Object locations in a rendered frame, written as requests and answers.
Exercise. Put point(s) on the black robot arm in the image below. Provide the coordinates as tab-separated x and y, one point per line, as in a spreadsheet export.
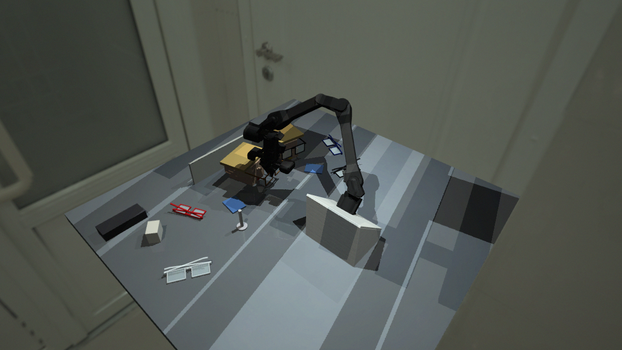
351	199

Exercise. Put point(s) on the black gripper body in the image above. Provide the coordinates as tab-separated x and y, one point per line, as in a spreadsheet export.
271	156

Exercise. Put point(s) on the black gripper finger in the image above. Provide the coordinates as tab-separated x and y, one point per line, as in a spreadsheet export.
266	167
272	170

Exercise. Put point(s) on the grey flat rectangular panel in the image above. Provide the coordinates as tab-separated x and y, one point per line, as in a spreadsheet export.
209	163

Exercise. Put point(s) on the white-framed glasses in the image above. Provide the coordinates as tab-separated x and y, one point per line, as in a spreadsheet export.
197	269

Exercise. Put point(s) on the beige cube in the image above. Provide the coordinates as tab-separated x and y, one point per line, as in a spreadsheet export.
154	231

